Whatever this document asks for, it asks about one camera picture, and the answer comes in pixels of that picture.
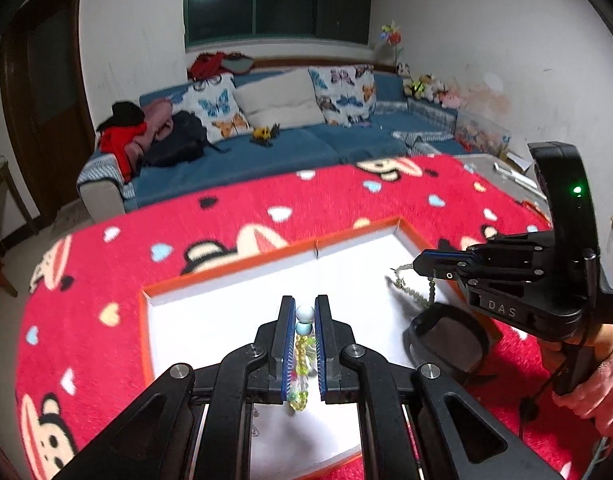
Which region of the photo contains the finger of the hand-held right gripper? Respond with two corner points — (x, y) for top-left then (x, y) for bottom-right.
(436, 232), (554, 262)
(413, 251), (548, 287)

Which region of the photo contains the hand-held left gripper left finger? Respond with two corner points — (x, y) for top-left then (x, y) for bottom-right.
(51, 295), (297, 480)

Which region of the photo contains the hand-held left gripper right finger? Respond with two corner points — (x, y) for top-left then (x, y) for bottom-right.
(313, 295), (562, 480)

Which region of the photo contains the green beaded bracelet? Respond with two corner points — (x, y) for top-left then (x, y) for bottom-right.
(385, 261), (437, 307)

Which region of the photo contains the multicoloured beaded bracelet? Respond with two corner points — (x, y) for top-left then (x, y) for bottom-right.
(286, 305), (318, 413)

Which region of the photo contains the orange shallow box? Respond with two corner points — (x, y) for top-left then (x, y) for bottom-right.
(139, 216), (503, 480)

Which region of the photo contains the person's right hand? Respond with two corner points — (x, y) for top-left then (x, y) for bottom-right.
(539, 320), (613, 441)

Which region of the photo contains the black smartwatch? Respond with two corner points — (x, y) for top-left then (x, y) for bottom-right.
(403, 304), (492, 386)

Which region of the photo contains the grey table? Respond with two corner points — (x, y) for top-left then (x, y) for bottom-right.
(459, 152), (554, 213)

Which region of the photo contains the clear storage box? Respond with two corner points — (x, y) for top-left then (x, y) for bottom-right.
(453, 110), (513, 155)

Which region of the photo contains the pile of plush toys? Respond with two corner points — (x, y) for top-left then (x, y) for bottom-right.
(396, 62), (462, 109)

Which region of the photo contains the blue sofa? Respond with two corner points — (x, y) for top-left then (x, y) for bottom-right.
(78, 62), (487, 223)

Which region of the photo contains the butterfly print pillow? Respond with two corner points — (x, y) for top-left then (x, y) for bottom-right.
(309, 63), (377, 128)
(181, 72), (253, 143)

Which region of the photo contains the red printed blanket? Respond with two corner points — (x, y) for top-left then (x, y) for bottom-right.
(14, 152), (613, 480)

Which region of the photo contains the yellow toy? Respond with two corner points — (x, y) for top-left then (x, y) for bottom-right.
(251, 124), (282, 147)

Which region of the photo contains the beige cushion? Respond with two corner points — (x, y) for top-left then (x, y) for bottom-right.
(234, 69), (327, 131)

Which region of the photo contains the colourful pinwheel flower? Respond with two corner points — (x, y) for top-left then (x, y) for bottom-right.
(379, 21), (405, 62)

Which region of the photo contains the pile of clothes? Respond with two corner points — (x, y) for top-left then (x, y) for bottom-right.
(143, 110), (223, 168)

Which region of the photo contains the pink garment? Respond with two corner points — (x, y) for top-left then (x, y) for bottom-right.
(125, 99), (176, 161)

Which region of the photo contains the grey garment on sofa back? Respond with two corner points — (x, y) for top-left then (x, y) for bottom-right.
(221, 52), (256, 74)

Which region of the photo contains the black cloth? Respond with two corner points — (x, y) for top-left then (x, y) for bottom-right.
(97, 101), (146, 131)

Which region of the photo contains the red garment on sofa back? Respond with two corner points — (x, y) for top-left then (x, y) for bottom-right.
(189, 51), (228, 81)

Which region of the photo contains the dark window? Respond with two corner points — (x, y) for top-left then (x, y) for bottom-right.
(184, 0), (375, 52)

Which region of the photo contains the wooden side table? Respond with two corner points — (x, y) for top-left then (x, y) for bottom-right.
(0, 160), (40, 242)

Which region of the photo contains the dark wooden door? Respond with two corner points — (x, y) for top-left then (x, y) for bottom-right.
(0, 0), (98, 229)

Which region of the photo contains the black cable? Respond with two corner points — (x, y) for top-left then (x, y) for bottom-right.
(517, 374), (563, 442)

